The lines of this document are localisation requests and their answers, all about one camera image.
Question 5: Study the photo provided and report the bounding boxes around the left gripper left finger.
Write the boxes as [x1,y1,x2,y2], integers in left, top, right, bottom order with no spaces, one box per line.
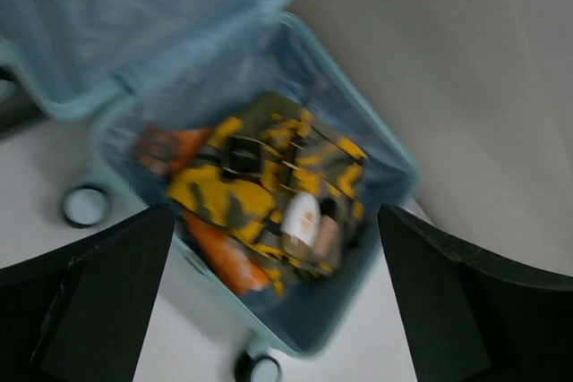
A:
[1,204,175,381]

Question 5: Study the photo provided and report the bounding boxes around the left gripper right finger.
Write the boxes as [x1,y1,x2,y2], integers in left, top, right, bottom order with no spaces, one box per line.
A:
[378,205,572,381]

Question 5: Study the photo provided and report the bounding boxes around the beige foundation bottle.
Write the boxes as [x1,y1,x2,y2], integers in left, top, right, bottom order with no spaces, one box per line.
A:
[312,198,342,267]

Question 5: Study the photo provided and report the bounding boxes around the light blue suitcase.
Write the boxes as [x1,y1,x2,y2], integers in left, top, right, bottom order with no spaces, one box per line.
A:
[1,0,418,381]

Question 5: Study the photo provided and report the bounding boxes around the white oval sunscreen bottle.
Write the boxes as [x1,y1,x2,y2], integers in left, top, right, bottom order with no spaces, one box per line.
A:
[280,192,321,259]

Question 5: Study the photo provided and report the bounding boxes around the orange tie-dye garment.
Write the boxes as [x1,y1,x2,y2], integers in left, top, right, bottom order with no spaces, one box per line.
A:
[169,128,271,296]

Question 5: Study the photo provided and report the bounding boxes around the camouflage yellow green garment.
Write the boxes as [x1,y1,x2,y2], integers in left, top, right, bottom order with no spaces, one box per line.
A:
[167,91,367,296]

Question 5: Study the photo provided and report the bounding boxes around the black square compact case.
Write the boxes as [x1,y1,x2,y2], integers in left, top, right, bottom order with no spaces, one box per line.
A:
[221,136,264,178]

